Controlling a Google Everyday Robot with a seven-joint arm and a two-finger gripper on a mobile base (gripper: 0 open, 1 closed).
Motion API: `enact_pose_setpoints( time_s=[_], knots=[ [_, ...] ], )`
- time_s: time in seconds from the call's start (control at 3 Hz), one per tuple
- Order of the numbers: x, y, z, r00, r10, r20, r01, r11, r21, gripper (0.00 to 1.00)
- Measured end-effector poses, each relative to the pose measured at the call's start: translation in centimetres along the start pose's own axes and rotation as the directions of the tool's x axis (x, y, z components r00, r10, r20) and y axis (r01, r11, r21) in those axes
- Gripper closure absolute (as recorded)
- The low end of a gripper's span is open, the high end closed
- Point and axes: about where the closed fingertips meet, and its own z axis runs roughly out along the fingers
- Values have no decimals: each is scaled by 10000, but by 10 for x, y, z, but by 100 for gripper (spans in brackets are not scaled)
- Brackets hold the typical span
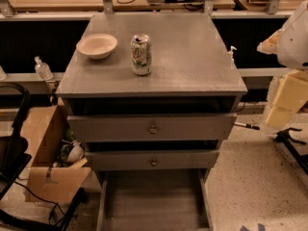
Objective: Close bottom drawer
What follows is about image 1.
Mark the white yellowish gripper body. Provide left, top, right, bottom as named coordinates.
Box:
left=257, top=30, right=280, bottom=55

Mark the grey bottom drawer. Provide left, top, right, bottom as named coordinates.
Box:
left=95, top=169, right=214, bottom=231

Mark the grey drawer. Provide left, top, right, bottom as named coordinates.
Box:
left=86, top=150, right=219, bottom=171
left=95, top=169, right=214, bottom=231
left=67, top=114, right=236, bottom=142

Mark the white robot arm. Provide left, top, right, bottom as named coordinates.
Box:
left=257, top=0, right=308, bottom=71

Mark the grey top drawer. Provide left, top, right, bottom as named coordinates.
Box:
left=67, top=114, right=236, bottom=142

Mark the grey wooden drawer cabinet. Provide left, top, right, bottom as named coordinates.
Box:
left=55, top=12, right=248, bottom=178

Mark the grey middle drawer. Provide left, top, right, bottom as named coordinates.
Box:
left=86, top=150, right=219, bottom=171

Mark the white pump bottle right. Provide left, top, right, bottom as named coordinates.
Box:
left=228, top=45, right=238, bottom=62

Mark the silver metal rod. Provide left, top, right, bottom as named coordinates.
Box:
left=234, top=122, right=260, bottom=130

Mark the black metal stand right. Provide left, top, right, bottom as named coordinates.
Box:
left=275, top=127, right=308, bottom=174

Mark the green white soda can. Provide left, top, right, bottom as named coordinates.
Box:
left=131, top=34, right=152, bottom=76

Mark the white ceramic bowl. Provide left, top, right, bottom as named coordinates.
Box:
left=76, top=34, right=117, bottom=60

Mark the white cup in box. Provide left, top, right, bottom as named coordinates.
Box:
left=66, top=141, right=84, bottom=163

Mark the clear sanitizer bottle left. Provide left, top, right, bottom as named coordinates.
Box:
left=35, top=56, right=53, bottom=81

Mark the brown cardboard box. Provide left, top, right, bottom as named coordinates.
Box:
left=22, top=106, right=90, bottom=203

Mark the black floor cable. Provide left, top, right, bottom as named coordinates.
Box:
left=13, top=180, right=70, bottom=226

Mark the black chair frame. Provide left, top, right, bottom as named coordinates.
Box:
left=0, top=82, right=86, bottom=231

